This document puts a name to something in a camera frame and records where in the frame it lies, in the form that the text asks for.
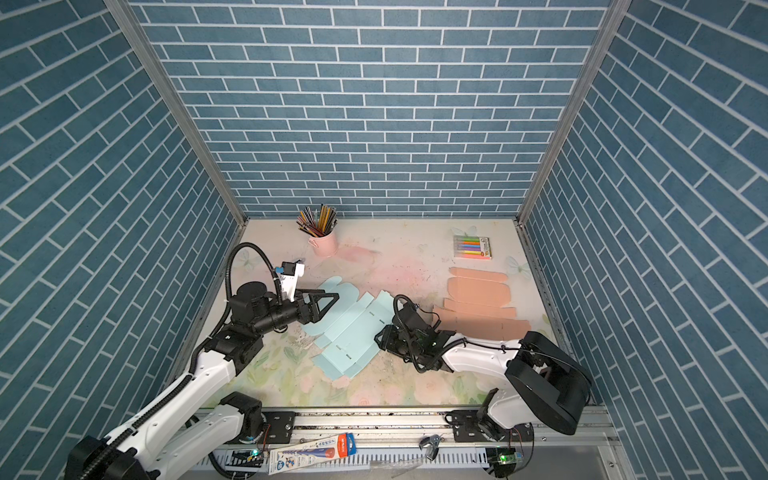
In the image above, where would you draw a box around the light blue paper box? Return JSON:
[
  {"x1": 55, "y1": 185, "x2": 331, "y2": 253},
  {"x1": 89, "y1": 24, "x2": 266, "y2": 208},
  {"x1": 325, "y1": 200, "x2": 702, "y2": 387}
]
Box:
[{"x1": 302, "y1": 276, "x2": 394, "y2": 381}]

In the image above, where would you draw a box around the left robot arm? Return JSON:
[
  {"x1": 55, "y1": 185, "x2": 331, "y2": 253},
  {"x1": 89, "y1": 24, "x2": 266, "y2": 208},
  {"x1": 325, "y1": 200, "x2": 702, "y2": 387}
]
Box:
[{"x1": 65, "y1": 282, "x2": 339, "y2": 479}]

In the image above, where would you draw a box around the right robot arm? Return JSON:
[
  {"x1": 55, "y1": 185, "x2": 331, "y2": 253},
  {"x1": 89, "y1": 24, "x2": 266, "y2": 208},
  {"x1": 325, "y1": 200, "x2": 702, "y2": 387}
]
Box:
[{"x1": 374, "y1": 295, "x2": 593, "y2": 441}]

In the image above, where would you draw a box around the pink flat paper box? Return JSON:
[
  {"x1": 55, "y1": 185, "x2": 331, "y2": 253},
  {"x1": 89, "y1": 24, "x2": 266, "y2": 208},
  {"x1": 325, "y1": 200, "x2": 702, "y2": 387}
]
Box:
[{"x1": 434, "y1": 267, "x2": 531, "y2": 340}]

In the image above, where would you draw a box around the pink pencil bucket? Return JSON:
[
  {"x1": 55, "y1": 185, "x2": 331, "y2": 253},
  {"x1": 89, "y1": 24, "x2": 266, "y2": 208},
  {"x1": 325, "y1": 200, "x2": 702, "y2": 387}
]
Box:
[{"x1": 308, "y1": 232, "x2": 338, "y2": 258}]

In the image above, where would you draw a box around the bundle of coloured pencils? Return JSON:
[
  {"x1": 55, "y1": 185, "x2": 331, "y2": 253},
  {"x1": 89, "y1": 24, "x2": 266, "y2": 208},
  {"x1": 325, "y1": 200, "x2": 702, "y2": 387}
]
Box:
[{"x1": 296, "y1": 204, "x2": 337, "y2": 238}]

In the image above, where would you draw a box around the pack of coloured markers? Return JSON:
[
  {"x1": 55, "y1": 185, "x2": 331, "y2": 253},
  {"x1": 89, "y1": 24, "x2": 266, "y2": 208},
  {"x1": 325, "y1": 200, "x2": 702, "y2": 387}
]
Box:
[{"x1": 453, "y1": 235, "x2": 493, "y2": 260}]

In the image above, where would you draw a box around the small metal clip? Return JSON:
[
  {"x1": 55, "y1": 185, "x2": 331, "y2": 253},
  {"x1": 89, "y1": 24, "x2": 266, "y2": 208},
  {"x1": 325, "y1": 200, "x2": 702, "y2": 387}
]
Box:
[{"x1": 418, "y1": 434, "x2": 443, "y2": 462}]

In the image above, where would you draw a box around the red blue white package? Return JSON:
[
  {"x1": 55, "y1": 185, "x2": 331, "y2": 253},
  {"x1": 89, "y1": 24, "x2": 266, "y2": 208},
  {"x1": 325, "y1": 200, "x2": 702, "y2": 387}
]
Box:
[{"x1": 268, "y1": 433, "x2": 357, "y2": 475}]

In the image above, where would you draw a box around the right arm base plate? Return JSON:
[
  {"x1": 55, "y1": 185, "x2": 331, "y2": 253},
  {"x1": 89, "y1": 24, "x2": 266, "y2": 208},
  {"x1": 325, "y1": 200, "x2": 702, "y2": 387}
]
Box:
[{"x1": 443, "y1": 408, "x2": 534, "y2": 443}]

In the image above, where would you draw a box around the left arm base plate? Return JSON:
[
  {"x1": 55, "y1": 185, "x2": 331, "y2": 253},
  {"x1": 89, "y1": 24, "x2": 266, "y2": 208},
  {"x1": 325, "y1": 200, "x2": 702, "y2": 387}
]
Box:
[{"x1": 225, "y1": 410, "x2": 297, "y2": 445}]

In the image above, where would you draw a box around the aluminium mounting rail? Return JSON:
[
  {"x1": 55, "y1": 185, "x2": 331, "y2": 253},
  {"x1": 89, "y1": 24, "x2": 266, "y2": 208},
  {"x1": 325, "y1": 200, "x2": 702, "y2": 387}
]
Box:
[{"x1": 104, "y1": 404, "x2": 637, "y2": 480}]

